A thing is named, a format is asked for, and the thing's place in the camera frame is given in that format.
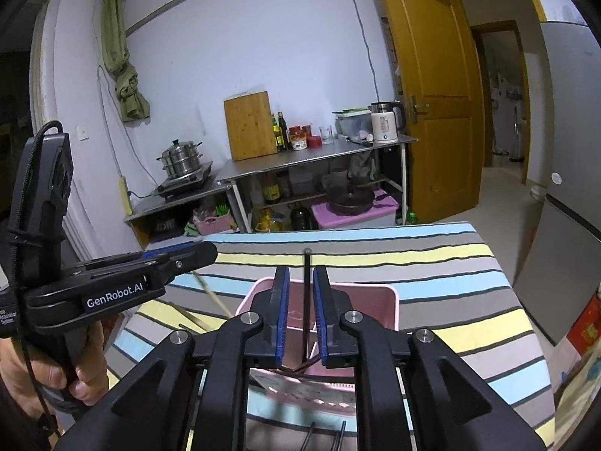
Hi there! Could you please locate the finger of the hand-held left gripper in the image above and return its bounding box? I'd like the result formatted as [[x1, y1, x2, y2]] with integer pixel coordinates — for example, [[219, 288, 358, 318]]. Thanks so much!
[[141, 242, 207, 261], [70, 242, 219, 287]]

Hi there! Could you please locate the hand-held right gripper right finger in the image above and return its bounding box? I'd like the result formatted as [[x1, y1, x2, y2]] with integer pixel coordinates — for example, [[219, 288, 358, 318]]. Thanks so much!
[[314, 265, 550, 451]]

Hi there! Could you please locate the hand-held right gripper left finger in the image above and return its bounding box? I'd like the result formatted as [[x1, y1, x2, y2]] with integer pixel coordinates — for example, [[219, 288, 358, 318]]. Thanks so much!
[[54, 267, 289, 451]]

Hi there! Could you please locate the wooden chopstick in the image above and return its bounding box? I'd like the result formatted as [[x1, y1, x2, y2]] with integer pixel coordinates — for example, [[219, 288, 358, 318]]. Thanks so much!
[[190, 270, 233, 318], [174, 303, 210, 334]]

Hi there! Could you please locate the pink plastic utensil basket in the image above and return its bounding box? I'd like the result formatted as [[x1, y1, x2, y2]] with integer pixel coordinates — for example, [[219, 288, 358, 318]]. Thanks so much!
[[235, 277, 401, 416]]

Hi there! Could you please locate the person's left forearm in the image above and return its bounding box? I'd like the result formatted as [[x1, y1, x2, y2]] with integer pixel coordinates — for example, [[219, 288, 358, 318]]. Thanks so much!
[[0, 380, 59, 451]]

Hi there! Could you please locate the person's left hand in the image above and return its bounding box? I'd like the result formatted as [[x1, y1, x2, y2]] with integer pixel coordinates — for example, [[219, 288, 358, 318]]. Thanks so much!
[[0, 324, 109, 405]]

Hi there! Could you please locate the low metal-topped stand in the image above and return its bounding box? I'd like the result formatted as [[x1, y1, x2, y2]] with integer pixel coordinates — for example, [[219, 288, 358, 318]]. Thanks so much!
[[123, 181, 233, 250]]

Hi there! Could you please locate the small pink storage basket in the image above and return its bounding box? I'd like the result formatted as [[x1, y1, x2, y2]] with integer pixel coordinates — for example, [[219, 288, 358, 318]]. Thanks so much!
[[192, 197, 236, 236]]

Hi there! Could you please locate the black cooktop stove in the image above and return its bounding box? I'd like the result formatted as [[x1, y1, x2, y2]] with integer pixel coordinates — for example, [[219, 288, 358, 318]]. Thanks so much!
[[153, 162, 217, 198]]

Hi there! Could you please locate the large cooking oil jug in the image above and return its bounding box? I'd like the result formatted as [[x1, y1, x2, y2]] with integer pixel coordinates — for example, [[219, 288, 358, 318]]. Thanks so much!
[[254, 207, 285, 233]]

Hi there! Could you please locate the steel steamer pot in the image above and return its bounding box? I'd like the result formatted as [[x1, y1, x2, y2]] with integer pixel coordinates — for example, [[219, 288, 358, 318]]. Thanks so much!
[[161, 138, 205, 180]]

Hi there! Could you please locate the dark round bottle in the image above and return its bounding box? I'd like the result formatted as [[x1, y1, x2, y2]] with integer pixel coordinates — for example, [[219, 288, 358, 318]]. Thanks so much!
[[290, 202, 313, 231]]

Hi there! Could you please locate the pink lidded storage box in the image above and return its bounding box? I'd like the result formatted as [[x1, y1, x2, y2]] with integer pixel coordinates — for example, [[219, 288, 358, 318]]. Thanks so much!
[[311, 190, 400, 231]]

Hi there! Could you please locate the striped tablecloth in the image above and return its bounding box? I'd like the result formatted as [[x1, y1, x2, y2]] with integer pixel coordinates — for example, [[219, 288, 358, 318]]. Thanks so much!
[[108, 221, 557, 451]]

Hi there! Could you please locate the black frying pan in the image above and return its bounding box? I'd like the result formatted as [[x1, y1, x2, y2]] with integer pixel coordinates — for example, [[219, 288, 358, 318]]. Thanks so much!
[[326, 185, 376, 215]]

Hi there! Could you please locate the steel kitchen rack table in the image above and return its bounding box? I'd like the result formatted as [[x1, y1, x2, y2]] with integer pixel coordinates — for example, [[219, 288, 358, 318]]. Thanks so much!
[[217, 134, 420, 235]]

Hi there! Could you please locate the wooden cutting board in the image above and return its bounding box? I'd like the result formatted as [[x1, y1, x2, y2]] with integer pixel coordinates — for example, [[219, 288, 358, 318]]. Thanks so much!
[[223, 91, 278, 161]]

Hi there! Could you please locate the green knotted curtain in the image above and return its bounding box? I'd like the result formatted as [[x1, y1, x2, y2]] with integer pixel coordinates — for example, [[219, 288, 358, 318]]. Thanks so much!
[[102, 0, 151, 123]]

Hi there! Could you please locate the clear plastic storage box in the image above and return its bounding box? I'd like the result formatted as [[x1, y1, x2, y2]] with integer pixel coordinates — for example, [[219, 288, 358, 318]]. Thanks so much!
[[334, 109, 374, 139]]

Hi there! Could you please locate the white electric kettle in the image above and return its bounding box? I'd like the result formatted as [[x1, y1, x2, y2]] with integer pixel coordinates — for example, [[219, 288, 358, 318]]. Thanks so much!
[[369, 101, 407, 144]]

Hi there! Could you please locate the yellow wooden door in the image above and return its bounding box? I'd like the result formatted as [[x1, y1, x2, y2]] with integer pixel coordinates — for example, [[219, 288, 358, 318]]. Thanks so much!
[[372, 0, 484, 226]]

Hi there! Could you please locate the red printed bag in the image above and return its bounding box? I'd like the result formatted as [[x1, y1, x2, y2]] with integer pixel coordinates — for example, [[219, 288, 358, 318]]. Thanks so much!
[[566, 286, 601, 357]]

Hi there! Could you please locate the grey refrigerator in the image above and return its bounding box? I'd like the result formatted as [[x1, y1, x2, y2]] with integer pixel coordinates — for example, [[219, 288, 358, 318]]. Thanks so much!
[[514, 21, 601, 346]]

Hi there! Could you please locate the black wall cable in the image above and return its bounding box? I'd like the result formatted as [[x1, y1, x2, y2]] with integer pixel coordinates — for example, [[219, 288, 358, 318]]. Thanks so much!
[[342, 0, 382, 104]]

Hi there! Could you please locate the yellow door frame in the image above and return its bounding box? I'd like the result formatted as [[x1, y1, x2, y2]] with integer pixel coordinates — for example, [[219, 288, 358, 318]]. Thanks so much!
[[446, 0, 548, 186]]

